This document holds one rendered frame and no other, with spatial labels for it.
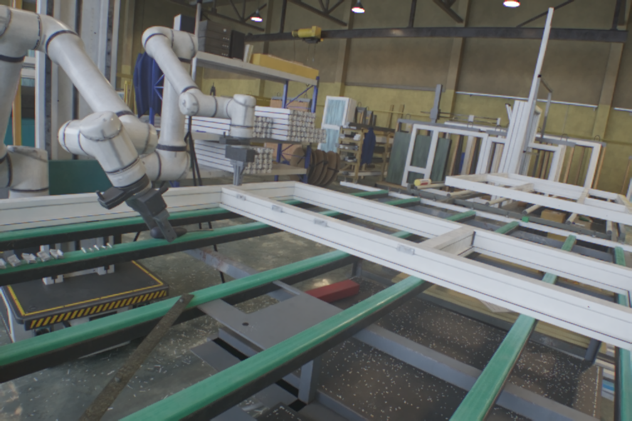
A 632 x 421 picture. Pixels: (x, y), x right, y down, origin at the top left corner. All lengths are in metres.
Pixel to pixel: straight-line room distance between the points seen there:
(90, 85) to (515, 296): 1.27
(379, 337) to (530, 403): 0.30
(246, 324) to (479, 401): 0.41
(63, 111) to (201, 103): 0.79
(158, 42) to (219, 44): 3.92
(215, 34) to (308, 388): 5.27
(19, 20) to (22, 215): 0.60
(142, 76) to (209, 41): 1.03
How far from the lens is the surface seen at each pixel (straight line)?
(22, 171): 1.90
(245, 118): 1.56
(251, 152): 1.56
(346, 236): 1.16
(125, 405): 1.93
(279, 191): 1.77
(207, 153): 6.20
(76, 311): 2.01
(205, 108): 1.61
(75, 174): 2.12
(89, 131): 0.97
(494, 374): 0.71
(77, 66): 1.40
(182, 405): 0.55
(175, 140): 2.11
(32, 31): 1.54
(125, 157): 0.99
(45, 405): 2.01
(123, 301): 2.07
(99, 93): 1.28
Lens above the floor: 1.22
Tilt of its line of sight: 14 degrees down
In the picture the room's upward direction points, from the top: 8 degrees clockwise
